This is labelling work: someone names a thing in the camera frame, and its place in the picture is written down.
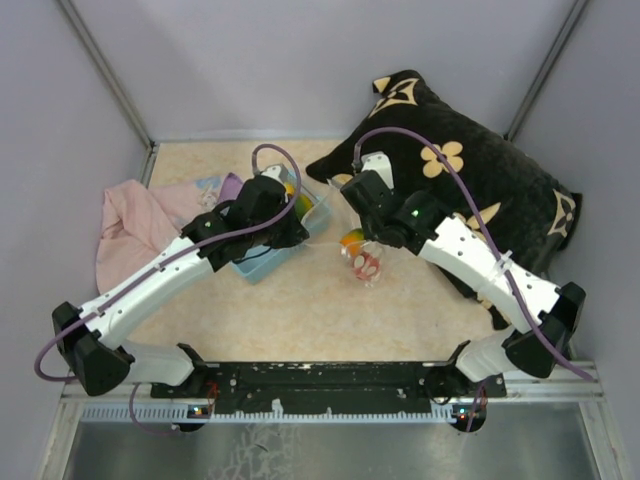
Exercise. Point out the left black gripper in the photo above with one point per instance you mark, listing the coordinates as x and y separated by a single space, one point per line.
295 234

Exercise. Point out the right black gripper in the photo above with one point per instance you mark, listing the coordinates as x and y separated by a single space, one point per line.
366 228

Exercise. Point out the green orange mango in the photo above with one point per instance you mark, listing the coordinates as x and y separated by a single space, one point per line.
352 242

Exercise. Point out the clear dotted zip bag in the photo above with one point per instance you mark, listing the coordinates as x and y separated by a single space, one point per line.
343 220

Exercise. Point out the light blue plastic basket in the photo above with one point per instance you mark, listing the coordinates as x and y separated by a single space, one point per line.
260 261

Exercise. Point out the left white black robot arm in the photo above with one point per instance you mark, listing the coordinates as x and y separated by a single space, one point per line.
93 338

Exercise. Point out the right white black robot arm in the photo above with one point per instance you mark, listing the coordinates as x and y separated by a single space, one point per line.
542 315

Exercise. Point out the green yellow mango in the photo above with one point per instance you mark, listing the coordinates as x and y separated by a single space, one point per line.
302 206

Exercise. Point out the black floral pillow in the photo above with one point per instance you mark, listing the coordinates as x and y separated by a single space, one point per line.
481 177

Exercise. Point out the pink cloth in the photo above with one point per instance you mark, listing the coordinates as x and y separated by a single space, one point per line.
138 223

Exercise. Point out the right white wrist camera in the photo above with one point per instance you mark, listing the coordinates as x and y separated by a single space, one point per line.
378 162

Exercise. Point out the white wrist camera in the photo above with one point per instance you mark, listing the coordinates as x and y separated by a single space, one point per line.
276 172
378 162

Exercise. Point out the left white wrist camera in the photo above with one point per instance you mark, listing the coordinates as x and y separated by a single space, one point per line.
276 172

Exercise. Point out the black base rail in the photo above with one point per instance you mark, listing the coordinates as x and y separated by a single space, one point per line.
318 388

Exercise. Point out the white slotted cable duct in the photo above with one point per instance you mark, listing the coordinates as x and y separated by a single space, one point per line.
199 412

